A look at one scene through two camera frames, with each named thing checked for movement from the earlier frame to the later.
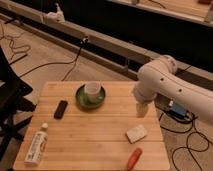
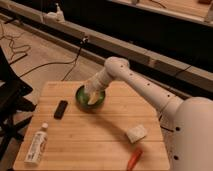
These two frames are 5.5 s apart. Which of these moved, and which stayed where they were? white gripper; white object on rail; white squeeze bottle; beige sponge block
Moved: white gripper
Stayed: white object on rail; beige sponge block; white squeeze bottle
